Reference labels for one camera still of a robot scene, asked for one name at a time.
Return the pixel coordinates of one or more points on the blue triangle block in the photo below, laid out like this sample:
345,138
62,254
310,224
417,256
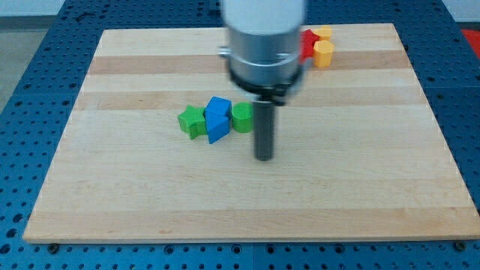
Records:
217,126

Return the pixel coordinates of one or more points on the green star block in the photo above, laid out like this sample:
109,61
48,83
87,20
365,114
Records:
192,121

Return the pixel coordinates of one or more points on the blue cube block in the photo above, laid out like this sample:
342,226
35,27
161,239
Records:
219,106

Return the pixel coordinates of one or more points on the yellow block at back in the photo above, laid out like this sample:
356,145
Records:
324,32

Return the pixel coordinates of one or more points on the green cylinder block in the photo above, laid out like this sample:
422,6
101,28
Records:
242,117

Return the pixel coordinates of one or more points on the red object at right edge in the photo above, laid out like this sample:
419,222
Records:
473,38

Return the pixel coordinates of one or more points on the light wooden board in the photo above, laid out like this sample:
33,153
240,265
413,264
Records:
358,156

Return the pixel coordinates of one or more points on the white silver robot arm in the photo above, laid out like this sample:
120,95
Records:
263,55

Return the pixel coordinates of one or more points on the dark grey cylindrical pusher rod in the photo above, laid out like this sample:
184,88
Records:
263,129

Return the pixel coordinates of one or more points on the yellow hexagon block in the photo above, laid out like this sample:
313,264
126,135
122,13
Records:
322,53

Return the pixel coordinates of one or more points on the red star block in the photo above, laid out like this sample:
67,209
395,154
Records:
308,40

